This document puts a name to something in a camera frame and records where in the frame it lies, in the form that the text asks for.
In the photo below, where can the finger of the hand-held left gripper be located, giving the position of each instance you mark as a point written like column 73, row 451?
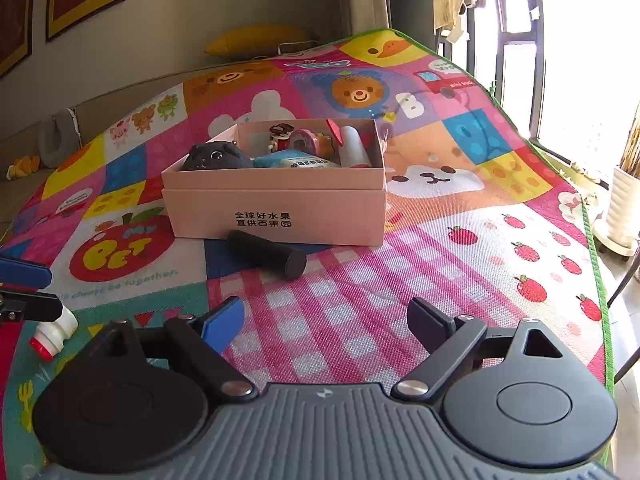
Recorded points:
column 27, row 272
column 35, row 306

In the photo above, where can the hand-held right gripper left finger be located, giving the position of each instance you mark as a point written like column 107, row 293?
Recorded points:
column 222, row 322

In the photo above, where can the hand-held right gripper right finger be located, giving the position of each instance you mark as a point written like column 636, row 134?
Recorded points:
column 430, row 320

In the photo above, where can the white bottle red cap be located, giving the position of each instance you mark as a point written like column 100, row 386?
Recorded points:
column 52, row 336

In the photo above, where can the black cylinder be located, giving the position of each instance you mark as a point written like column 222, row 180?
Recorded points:
column 270, row 255

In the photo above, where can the pink cardboard box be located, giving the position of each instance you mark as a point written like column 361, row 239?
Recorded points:
column 275, row 210

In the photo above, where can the dark grey plush cat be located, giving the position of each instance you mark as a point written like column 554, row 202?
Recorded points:
column 215, row 157

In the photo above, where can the blue tissue packet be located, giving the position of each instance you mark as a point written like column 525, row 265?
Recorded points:
column 290, row 161

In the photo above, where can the white foam rocket red fins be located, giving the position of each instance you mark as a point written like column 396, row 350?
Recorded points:
column 354, row 147

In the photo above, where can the yellow pudding toy brown top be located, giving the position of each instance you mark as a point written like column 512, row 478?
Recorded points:
column 304, row 141

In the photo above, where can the colourful cartoon play mat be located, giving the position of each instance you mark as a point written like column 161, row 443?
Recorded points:
column 350, row 310

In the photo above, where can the yellow orange soft toy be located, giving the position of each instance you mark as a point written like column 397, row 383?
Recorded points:
column 22, row 166

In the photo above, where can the grey neck pillow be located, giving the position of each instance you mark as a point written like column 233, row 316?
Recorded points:
column 50, row 145

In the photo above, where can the white ribbed plant pot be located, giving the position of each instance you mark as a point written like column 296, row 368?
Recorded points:
column 622, row 210

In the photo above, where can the yellow pillow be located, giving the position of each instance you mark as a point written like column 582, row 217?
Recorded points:
column 250, row 40

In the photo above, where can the hanging clothes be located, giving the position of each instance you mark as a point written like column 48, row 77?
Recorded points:
column 447, row 10

